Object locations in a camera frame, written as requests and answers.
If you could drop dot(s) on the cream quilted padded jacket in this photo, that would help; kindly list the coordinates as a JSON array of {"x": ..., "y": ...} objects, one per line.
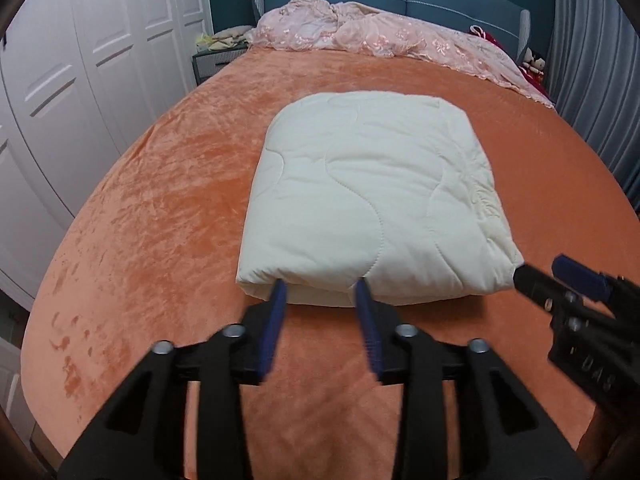
[{"x": 388, "y": 188}]

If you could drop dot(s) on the white wardrobe with red stickers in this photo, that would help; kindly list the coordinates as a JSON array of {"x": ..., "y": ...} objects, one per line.
[{"x": 84, "y": 83}]

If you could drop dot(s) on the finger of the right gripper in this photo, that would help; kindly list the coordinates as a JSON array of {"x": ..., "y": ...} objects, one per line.
[
  {"x": 583, "y": 280},
  {"x": 543, "y": 290}
]

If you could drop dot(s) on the red pillow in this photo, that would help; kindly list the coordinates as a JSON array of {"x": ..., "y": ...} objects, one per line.
[{"x": 487, "y": 40}]

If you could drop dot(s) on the grey blue curtain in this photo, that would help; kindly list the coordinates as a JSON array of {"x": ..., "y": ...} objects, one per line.
[{"x": 593, "y": 80}]

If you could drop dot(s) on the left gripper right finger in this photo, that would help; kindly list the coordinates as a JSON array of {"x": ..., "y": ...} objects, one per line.
[{"x": 399, "y": 353}]

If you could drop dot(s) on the red and white doll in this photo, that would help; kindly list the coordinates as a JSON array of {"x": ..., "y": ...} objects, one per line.
[{"x": 533, "y": 64}]

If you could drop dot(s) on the orange plush bed blanket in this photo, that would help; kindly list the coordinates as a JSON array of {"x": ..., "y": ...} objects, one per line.
[{"x": 153, "y": 253}]

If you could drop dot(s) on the dark bedside table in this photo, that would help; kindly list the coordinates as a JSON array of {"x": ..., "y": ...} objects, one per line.
[{"x": 207, "y": 63}]

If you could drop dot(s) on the pink lace bedspread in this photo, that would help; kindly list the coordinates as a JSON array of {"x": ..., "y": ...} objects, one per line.
[{"x": 302, "y": 25}]

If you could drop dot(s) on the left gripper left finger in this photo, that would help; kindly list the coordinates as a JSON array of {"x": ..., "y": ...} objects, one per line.
[{"x": 241, "y": 354}]

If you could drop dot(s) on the items on bedside table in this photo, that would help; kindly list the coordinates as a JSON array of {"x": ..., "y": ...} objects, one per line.
[{"x": 229, "y": 38}]

